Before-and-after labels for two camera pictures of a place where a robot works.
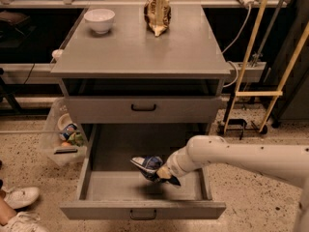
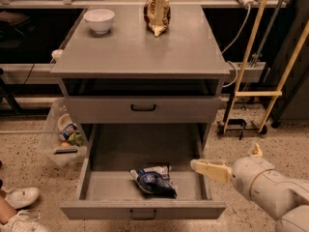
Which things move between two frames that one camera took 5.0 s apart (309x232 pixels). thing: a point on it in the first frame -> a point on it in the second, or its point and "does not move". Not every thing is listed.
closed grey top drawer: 144,109 does not move
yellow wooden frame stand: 278,93 does not move
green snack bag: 76,138 does not move
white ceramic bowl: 99,20 does not move
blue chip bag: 149,166 -> 155,180
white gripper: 174,165 -> 247,175
